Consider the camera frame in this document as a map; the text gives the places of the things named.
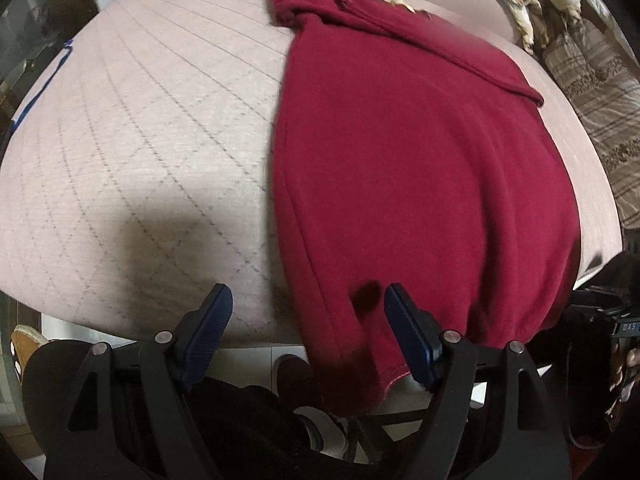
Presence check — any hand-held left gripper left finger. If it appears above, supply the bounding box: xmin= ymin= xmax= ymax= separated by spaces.
xmin=47 ymin=282 xmax=236 ymax=480

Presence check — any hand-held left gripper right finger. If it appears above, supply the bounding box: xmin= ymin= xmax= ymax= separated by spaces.
xmin=382 ymin=282 xmax=572 ymax=480

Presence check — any dark red garment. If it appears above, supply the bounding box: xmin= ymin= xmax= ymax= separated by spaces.
xmin=270 ymin=0 xmax=583 ymax=417

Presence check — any person's right hand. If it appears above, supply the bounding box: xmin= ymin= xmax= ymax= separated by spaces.
xmin=607 ymin=339 xmax=640 ymax=405

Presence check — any black chair base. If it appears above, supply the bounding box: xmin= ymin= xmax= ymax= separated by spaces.
xmin=344 ymin=402 xmax=437 ymax=463

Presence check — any maroon slipper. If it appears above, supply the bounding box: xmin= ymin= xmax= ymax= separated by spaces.
xmin=276 ymin=354 xmax=327 ymax=413

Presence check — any pink quilted bed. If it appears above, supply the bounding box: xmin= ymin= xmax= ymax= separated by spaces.
xmin=0 ymin=0 xmax=626 ymax=352

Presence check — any brown slipper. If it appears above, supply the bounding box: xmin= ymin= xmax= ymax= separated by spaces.
xmin=9 ymin=325 xmax=52 ymax=377

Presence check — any beige patterned blanket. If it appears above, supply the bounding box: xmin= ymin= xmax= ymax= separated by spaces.
xmin=542 ymin=7 xmax=640 ymax=232

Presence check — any wooden door with stained glass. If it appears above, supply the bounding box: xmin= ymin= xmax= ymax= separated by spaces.
xmin=0 ymin=0 xmax=98 ymax=151

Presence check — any blue strap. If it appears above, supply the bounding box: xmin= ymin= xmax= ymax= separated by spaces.
xmin=10 ymin=40 xmax=76 ymax=132

